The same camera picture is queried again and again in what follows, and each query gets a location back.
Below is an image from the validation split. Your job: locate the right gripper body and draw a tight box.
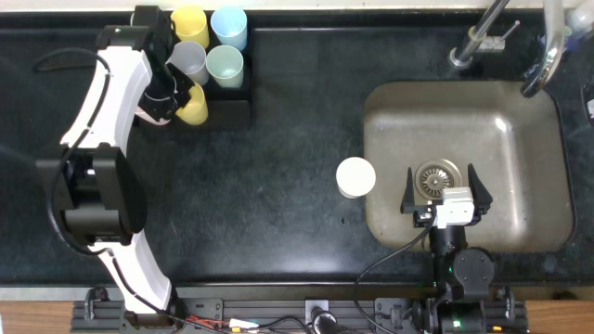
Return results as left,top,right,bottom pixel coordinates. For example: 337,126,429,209
410,204,486,230

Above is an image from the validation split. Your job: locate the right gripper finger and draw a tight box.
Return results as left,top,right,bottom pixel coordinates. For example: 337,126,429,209
400,166,417,214
466,162,495,213

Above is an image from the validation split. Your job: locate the white cup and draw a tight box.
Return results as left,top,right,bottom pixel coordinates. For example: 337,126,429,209
335,156,378,199

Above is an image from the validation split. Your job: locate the steel sink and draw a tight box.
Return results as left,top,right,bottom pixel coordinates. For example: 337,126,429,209
363,81,576,254

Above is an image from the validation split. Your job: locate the steel tap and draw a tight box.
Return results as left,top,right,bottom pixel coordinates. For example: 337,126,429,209
447,0,570,98

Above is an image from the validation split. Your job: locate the black tray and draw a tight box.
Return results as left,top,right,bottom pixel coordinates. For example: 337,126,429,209
128,8,254,132

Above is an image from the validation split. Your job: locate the blue soap bottle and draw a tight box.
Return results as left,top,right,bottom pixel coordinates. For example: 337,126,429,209
537,2,594,55

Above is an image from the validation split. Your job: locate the green cup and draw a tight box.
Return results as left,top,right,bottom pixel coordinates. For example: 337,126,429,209
205,45,245,89

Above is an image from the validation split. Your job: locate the yellow cup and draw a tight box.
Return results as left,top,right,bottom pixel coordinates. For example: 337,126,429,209
174,82,209,126
170,5,211,50

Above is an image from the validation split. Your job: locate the blue cup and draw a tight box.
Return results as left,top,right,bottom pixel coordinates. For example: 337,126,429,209
210,5,249,52

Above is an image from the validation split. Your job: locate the grey cup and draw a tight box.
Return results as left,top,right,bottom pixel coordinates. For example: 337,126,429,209
166,40,210,87

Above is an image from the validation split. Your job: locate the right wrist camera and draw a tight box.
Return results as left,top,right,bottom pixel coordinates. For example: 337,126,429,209
434,186,475,229

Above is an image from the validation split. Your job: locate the black cable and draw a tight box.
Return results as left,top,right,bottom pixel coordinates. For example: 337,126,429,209
351,213,440,334
31,45,115,256

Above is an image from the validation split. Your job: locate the mounting rail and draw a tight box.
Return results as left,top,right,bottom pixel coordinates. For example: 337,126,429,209
69,287,530,334

